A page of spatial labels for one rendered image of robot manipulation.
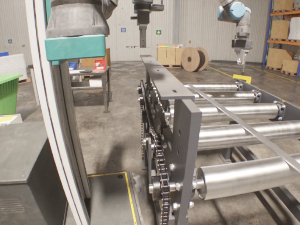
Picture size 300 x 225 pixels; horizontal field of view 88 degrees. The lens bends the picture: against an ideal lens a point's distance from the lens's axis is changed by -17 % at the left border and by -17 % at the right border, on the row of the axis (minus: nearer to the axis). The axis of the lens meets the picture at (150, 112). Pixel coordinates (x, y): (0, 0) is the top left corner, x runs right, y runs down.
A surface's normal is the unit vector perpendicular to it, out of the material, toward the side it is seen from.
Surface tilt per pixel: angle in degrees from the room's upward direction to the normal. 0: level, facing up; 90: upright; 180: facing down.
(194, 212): 0
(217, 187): 65
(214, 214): 0
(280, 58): 90
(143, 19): 90
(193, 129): 90
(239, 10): 94
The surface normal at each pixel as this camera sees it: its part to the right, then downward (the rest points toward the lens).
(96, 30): 0.76, 0.25
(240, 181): 0.08, -0.15
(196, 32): 0.10, 0.38
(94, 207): 0.00, -0.92
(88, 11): 0.65, -0.06
